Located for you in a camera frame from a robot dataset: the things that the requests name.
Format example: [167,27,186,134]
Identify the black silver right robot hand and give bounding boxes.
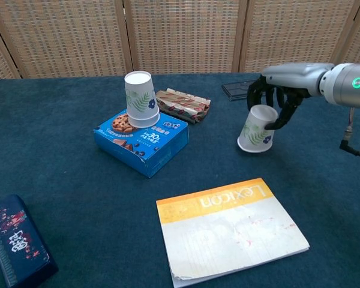
[247,62,334,131]

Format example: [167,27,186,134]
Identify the blue cookie box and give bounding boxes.
[92,109,190,179]

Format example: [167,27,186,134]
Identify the dark blue patterned box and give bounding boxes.
[0,193,60,288]

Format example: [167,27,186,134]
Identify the black plastic tray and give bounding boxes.
[221,79,260,103]

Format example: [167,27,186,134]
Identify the brown red snack wrapper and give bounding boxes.
[154,88,212,125]

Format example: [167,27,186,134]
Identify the woven wooden folding screen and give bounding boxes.
[0,0,360,80]

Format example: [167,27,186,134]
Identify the orange white Lexicon notebook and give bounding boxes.
[155,177,311,288]

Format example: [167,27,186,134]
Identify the teal tablecloth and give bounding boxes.
[0,70,360,288]

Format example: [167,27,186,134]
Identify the black cable with connector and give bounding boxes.
[339,106,360,162]

